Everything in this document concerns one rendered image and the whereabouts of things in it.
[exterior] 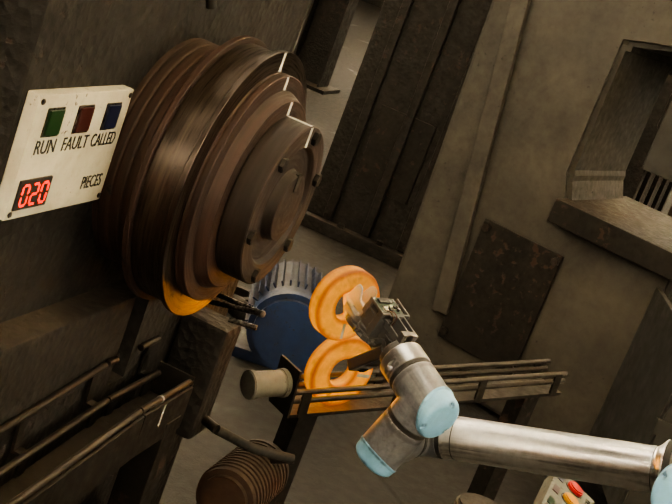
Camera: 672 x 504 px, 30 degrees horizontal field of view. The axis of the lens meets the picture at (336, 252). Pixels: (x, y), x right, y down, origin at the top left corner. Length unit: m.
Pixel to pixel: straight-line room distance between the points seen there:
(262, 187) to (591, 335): 2.84
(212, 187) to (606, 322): 2.87
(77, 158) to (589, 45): 3.03
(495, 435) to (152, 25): 1.03
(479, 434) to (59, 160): 1.04
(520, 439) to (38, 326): 0.96
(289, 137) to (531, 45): 2.81
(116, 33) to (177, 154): 0.20
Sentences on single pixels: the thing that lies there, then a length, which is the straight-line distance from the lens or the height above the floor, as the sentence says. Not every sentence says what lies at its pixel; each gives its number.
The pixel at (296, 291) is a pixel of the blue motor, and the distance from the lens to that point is 4.25.
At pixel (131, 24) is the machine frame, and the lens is 1.85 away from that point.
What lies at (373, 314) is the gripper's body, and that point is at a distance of 2.40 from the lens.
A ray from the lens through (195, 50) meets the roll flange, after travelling 2.01.
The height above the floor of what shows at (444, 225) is 0.59.
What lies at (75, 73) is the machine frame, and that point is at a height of 1.26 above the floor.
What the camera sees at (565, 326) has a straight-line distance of 4.64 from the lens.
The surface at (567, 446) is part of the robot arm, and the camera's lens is 2.36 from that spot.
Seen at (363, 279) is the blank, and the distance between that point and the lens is 2.51.
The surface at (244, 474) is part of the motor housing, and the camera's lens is 2.45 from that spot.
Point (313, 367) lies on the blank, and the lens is 2.55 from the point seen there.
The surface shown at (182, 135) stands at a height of 1.20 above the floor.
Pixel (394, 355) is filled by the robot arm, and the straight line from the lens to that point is 2.35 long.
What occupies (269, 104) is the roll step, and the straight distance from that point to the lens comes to 1.96.
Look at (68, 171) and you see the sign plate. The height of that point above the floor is 1.12.
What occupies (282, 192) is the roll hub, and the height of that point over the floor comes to 1.15.
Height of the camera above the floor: 1.61
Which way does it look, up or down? 15 degrees down
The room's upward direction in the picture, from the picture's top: 21 degrees clockwise
